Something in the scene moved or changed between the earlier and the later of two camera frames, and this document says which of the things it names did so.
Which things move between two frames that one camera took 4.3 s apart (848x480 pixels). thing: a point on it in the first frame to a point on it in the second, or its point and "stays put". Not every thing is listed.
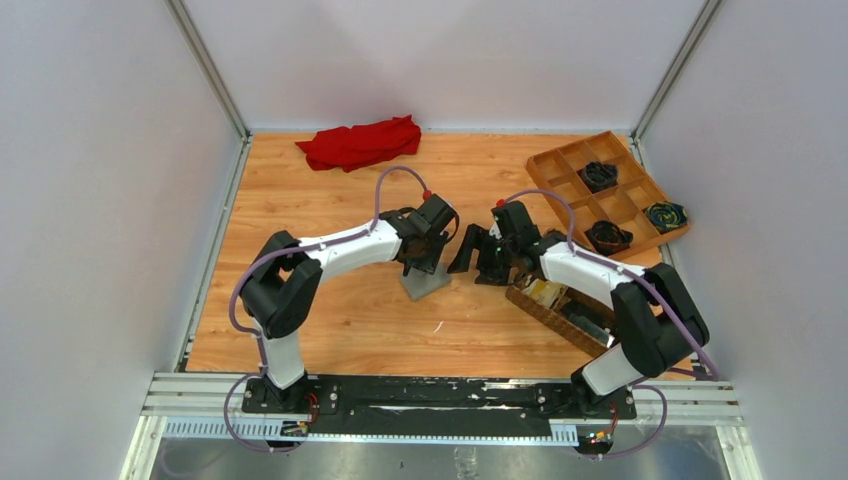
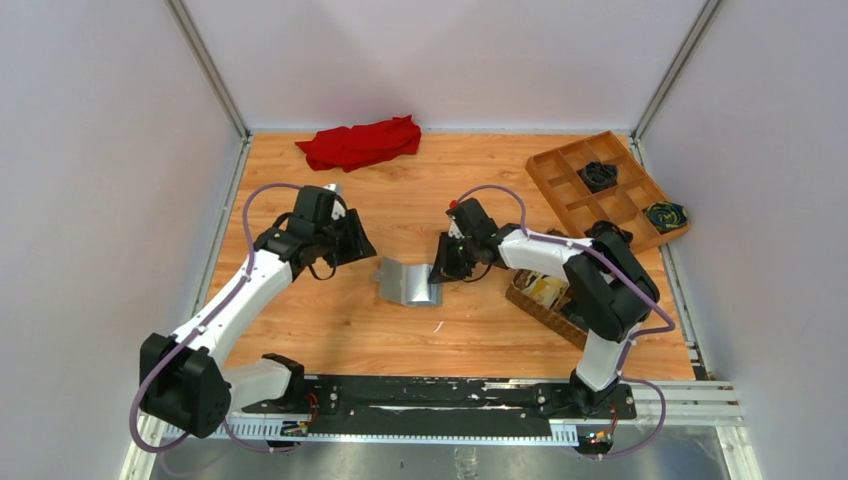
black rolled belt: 598,176 stays put
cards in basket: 551,294 stays put
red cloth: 345,147 stays put
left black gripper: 423,253 to 346,234
